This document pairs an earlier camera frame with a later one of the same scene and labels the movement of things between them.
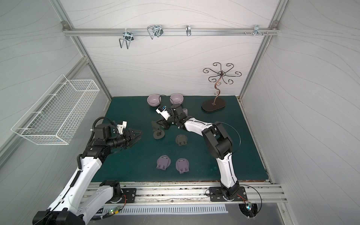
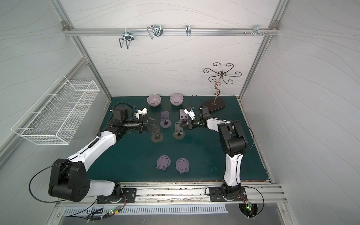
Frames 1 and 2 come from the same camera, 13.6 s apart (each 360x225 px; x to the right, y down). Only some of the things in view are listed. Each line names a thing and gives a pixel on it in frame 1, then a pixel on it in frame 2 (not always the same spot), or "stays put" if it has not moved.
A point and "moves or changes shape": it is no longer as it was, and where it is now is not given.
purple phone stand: (163, 162) stays put
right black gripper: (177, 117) → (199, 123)
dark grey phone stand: (181, 139) moves or changes shape
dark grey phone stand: (158, 133) moves or changes shape
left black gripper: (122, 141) → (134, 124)
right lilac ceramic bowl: (176, 98) stays put
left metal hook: (128, 37) stays put
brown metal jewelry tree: (209, 105) stays put
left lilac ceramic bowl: (153, 100) stays put
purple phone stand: (182, 165) stays put
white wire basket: (56, 116) stays put
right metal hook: (256, 30) stays put
